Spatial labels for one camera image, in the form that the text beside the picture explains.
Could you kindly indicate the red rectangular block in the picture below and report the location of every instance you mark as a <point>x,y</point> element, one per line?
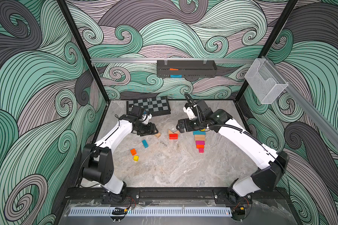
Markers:
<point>173,136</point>

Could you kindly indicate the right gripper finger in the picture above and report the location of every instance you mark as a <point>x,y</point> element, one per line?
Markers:
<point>181,129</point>
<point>181,122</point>

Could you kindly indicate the teal long block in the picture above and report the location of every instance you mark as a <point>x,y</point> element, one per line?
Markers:
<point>199,133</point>

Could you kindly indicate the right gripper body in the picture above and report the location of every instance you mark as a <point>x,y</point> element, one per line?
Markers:
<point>196,123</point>

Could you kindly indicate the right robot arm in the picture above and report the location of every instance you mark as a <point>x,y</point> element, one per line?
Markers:
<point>271,165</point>

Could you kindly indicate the black wall tray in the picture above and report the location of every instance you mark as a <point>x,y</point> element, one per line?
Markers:
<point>186,69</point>

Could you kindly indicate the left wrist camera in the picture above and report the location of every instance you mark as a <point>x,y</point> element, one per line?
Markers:
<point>140,114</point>

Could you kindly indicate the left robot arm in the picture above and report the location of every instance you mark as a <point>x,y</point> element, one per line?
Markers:
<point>97,159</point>

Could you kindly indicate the aluminium wall rail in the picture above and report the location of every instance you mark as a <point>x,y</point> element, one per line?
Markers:
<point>96,60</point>

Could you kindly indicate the yellow cube block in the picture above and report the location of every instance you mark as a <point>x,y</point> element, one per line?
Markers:
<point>136,158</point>

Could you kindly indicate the wooden long block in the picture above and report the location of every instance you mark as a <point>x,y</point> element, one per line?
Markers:
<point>200,137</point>

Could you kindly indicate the orange cube block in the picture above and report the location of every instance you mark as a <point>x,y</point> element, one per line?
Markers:
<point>133,152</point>

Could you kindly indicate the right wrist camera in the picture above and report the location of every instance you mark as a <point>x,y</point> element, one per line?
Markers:
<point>197,109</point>

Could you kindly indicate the clear acrylic holder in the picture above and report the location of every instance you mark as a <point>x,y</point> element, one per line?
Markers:
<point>265,80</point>

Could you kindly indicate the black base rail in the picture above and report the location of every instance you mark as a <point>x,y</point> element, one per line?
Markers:
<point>143,196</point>

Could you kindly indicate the teal small block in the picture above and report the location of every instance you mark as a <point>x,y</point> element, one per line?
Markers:
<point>145,144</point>

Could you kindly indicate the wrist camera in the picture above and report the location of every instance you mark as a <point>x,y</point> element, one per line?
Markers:
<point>197,109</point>
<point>140,114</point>

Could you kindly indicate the white perforated cable duct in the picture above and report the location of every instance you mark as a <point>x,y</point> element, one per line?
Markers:
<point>154,211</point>

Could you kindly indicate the magenta rectangular block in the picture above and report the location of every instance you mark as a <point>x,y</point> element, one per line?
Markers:
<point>200,142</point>

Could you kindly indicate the black grey chessboard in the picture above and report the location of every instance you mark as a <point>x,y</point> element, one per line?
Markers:
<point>157,106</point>

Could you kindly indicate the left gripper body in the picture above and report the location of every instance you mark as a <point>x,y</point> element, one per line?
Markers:
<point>143,129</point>

